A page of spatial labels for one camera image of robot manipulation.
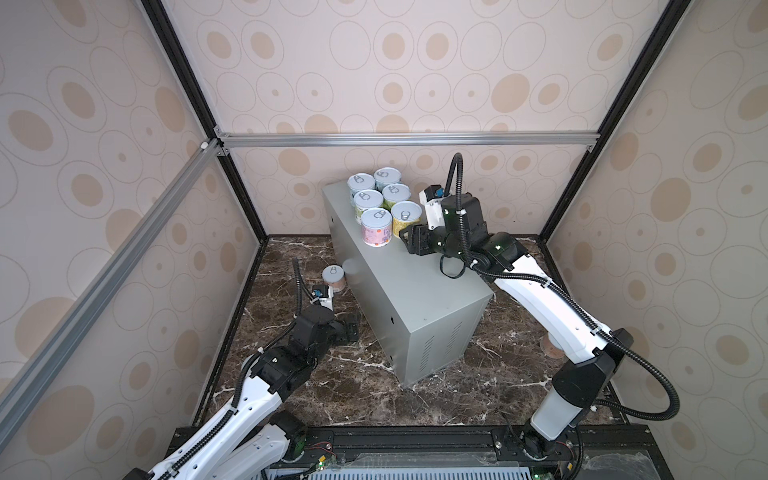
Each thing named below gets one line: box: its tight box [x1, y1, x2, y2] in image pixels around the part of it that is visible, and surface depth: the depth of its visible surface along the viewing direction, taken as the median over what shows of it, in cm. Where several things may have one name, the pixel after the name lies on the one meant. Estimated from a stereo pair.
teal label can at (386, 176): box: [374, 167, 402, 192], surface depth 81 cm
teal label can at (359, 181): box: [347, 172, 376, 208], surface depth 79 cm
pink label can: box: [361, 207, 393, 247], surface depth 70 cm
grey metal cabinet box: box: [322, 177, 494, 388], surface depth 65 cm
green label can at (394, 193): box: [381, 183, 411, 211], surface depth 76 cm
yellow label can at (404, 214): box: [391, 200, 423, 238], surface depth 71 cm
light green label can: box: [353, 189, 384, 225], surface depth 75 cm
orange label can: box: [322, 264, 347, 293], surface depth 104 cm
